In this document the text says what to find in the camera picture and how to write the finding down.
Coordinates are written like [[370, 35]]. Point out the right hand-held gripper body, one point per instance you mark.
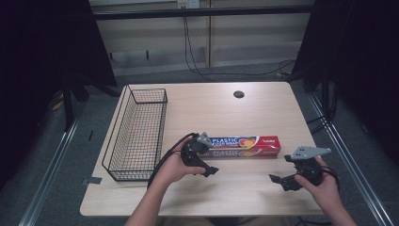
[[307, 166]]

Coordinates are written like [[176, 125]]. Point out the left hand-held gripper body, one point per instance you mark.
[[194, 150]]

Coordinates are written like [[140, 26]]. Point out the person's left hand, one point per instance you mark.
[[174, 169]]

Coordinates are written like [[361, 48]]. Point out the person's right hand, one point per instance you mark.
[[325, 191]]

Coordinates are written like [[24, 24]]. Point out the red plastic wrap box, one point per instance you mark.
[[251, 146]]

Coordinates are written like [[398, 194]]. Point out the person's clothing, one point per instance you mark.
[[226, 221]]

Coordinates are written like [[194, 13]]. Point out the grey tape piece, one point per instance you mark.
[[92, 180]]

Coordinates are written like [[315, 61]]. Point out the dark curtain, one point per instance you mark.
[[47, 62], [360, 62]]

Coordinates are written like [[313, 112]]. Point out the black stand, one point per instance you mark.
[[67, 103]]

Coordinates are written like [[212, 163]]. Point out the black horizontal bar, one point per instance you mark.
[[200, 12]]

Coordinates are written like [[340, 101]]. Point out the metal floor rail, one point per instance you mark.
[[50, 175], [348, 157]]

